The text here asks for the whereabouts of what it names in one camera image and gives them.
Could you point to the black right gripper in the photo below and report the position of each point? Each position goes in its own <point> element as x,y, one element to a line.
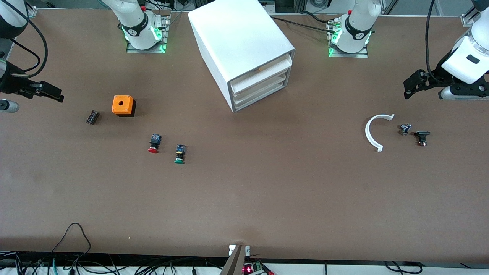
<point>11,82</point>

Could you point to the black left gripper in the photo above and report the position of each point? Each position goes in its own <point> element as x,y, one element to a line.
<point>437,77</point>

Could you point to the red mushroom push button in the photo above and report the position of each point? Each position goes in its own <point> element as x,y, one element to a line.
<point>154,142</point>

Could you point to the white plastic drawer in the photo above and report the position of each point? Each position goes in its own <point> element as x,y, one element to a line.
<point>259,101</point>
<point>263,92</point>
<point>259,78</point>

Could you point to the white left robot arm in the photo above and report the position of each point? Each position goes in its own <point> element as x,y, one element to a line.
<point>357,26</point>

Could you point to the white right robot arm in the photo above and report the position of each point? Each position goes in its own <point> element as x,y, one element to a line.
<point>139,23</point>

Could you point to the green mushroom push button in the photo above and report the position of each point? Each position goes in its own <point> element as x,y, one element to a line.
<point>180,153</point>

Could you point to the white drawer cabinet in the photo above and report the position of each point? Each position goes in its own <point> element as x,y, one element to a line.
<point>237,34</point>

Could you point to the small black terminal block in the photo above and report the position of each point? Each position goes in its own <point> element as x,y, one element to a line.
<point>92,117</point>

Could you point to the white curved plastic arc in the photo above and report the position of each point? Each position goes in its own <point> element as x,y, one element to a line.
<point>367,131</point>

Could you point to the circuit board with red light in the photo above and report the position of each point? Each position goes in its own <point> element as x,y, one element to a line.
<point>252,268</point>

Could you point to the small black metal switch part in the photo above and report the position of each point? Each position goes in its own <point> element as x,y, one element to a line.
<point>405,129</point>

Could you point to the black switch contact block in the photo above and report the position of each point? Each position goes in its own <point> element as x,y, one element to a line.
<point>422,135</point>

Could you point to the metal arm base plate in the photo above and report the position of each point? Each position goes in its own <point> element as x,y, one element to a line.
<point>165,34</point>
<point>349,55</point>

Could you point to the orange button enclosure box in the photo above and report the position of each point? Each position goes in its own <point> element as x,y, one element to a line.
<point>122,105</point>

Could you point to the aluminium frame profile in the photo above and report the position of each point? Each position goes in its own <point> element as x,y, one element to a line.
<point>30,11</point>
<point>467,19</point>

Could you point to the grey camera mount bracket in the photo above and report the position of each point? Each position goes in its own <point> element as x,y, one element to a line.
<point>236,261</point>

